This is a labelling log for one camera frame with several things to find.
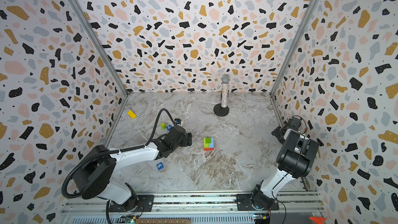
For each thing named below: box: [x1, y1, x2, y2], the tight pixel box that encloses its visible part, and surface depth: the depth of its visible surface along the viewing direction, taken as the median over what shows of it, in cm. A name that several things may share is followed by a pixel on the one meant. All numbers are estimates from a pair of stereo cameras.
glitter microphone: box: [220, 73, 231, 109], surface depth 93 cm
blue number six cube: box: [155, 161, 165, 171], surface depth 86 cm
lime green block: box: [203, 137, 210, 149], surface depth 92 cm
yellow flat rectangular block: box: [126, 109, 138, 119], surface depth 108 cm
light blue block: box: [209, 137, 215, 149], surface depth 92 cm
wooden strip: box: [135, 218, 192, 224], surface depth 69 cm
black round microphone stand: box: [213, 99, 230, 117], surface depth 114 cm
